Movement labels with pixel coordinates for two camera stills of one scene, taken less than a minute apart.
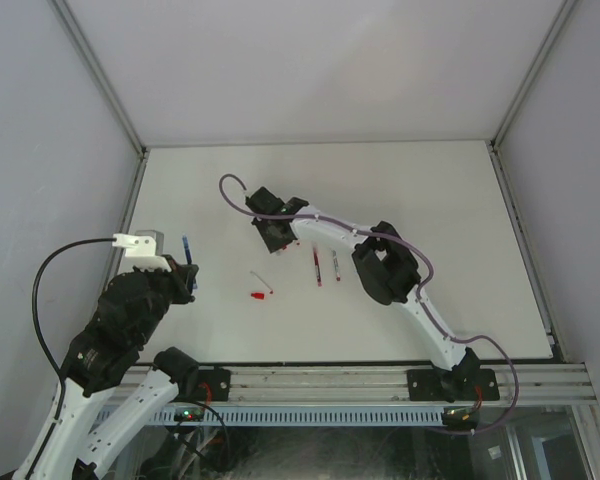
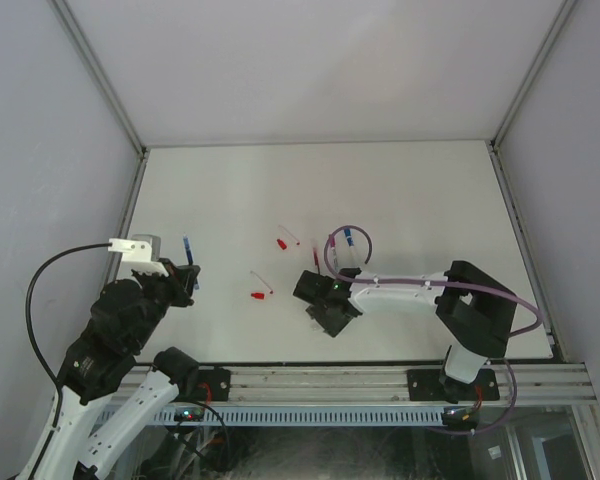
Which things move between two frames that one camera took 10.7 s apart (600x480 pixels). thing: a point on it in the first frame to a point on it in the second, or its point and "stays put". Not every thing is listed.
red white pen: [317, 268] stays put
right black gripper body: [273, 235] to [327, 317]
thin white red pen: [269, 289] stays put
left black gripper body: [184, 280] stays put
